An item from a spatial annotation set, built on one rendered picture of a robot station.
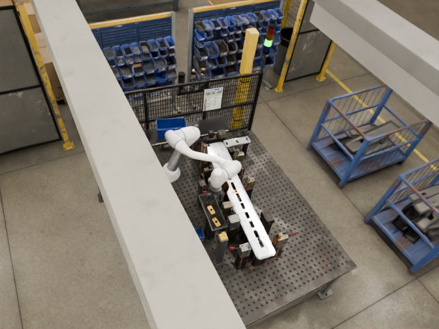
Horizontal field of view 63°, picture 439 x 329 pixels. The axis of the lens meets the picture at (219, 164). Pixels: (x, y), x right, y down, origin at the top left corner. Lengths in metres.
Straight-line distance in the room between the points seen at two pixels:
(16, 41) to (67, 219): 1.98
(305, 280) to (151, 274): 3.12
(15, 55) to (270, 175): 2.98
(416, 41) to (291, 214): 2.94
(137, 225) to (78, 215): 4.16
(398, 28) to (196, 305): 0.86
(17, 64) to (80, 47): 3.78
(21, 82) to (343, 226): 4.14
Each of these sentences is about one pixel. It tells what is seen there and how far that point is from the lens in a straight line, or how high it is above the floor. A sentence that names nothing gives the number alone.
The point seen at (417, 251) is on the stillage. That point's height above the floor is 0.16.
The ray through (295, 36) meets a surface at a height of 1.03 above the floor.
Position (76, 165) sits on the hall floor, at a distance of 5.05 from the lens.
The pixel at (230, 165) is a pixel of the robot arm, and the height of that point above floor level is 1.65.
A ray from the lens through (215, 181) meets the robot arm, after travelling 2.70.
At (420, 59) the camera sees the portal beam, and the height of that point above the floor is 3.32.
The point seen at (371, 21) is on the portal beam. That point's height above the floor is 3.33.
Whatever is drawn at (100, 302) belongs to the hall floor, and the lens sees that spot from 4.04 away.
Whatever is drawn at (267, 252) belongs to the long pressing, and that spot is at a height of 1.00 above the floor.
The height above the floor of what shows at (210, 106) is 1.20.
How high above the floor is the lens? 3.74
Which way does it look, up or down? 49 degrees down
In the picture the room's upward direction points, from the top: 8 degrees clockwise
